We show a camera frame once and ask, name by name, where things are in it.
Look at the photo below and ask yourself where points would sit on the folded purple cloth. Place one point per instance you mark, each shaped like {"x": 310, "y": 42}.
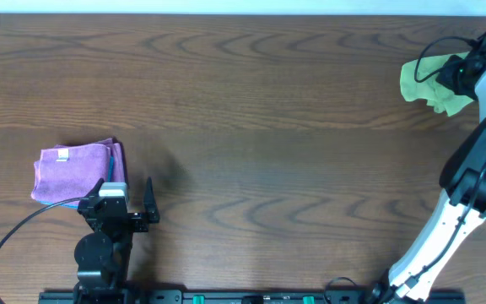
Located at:
{"x": 95, "y": 151}

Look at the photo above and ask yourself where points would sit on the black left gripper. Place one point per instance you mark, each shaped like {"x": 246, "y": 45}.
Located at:
{"x": 121, "y": 216}

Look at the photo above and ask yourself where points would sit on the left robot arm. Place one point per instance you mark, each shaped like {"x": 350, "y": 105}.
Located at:
{"x": 103, "y": 255}

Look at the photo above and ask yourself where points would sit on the folded blue cloth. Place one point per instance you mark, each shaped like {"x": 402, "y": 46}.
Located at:
{"x": 57, "y": 181}

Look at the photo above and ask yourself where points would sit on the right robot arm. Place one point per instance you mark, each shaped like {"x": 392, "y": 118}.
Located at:
{"x": 460, "y": 210}

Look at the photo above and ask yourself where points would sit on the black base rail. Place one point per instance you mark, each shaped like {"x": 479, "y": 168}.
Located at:
{"x": 204, "y": 297}

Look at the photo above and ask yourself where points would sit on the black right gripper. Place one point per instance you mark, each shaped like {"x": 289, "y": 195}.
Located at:
{"x": 446, "y": 76}

